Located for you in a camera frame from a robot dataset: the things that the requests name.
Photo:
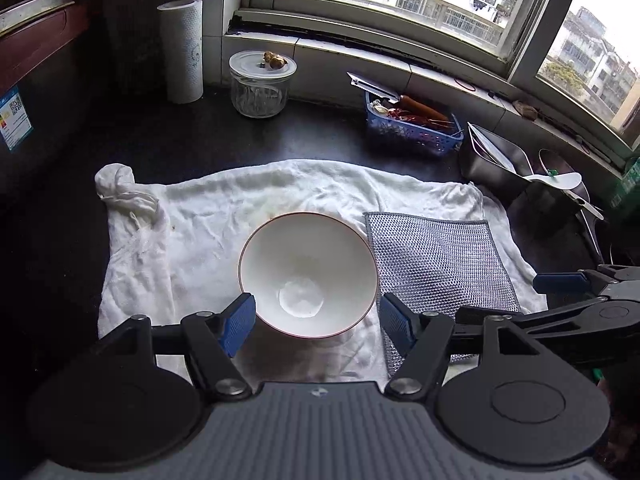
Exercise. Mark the white cotton cloth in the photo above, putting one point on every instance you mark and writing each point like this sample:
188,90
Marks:
210,200

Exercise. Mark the white rice spoon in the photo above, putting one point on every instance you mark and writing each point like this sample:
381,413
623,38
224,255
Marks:
560,160

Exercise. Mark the blue energy label sticker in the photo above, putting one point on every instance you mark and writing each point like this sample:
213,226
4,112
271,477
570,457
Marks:
15,120

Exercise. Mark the blue plastic basket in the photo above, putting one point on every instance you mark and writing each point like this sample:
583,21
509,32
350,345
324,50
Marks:
410,137

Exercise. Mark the brown ginger piece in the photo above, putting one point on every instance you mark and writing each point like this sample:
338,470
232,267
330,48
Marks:
525,110

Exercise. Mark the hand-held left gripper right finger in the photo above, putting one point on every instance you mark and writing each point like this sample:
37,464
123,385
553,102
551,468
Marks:
397,322

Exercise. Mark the green packet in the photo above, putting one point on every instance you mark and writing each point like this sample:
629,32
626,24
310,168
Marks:
627,185

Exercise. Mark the grey mesh dishcloth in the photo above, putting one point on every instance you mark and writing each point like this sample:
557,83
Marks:
440,260

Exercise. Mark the window frame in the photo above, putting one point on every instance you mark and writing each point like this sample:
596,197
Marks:
400,35

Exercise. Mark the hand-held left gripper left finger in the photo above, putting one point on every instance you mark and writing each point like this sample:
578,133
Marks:
237,322

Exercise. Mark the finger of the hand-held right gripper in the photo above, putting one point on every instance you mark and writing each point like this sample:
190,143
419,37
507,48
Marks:
565,322
560,282

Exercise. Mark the white paper towel roll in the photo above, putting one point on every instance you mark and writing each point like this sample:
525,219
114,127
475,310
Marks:
181,50

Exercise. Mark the dried brown garlic bulb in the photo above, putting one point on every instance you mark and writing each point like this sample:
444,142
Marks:
275,61

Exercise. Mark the white rice paddle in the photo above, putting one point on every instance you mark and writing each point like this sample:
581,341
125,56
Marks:
555,182

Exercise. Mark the glass jar with lid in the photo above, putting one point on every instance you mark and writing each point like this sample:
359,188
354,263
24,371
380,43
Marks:
260,92

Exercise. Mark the rectangular steel pan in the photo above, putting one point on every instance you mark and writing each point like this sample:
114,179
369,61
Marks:
492,170

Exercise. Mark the red rubber band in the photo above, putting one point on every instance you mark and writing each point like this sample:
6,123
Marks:
456,80

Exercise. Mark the white bowl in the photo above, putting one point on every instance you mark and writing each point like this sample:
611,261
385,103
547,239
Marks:
305,260

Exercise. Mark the white garlic bulb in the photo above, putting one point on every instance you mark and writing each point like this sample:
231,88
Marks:
380,106

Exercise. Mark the dark red kitchen appliance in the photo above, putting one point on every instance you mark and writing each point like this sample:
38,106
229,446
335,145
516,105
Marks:
45,60

